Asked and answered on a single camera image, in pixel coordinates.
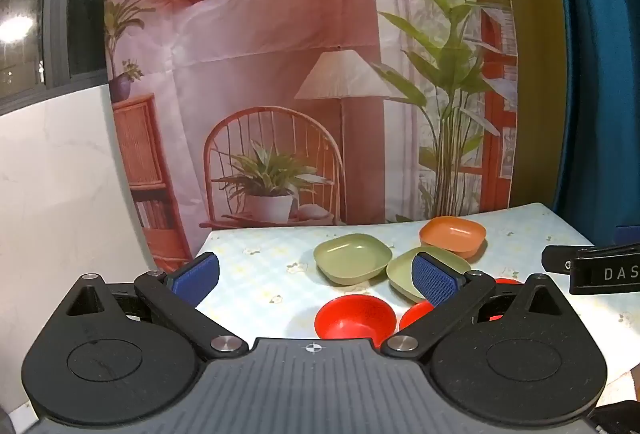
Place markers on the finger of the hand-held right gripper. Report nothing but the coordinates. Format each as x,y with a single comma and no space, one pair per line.
600,274

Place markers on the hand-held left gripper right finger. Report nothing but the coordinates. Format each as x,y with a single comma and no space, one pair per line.
434,279

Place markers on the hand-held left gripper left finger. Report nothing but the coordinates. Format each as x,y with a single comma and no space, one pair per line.
196,276

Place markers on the green square plate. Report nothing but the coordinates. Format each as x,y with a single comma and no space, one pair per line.
352,256
400,276

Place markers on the orange square plate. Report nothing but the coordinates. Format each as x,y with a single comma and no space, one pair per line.
452,234

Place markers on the red round bowl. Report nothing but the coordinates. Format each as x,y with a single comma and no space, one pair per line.
355,316
507,281
415,314

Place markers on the floral checked tablecloth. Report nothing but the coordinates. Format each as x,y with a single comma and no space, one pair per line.
260,274

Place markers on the teal curtain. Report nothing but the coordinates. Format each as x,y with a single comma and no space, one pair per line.
605,63

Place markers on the printed wall cloth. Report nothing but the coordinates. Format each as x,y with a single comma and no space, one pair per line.
300,13

